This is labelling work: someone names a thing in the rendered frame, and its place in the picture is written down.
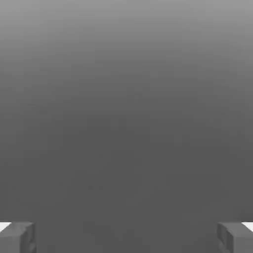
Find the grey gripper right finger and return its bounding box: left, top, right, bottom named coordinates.
left=216, top=221, right=253, bottom=253

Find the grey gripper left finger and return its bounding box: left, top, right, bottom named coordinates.
left=0, top=221, right=37, bottom=253

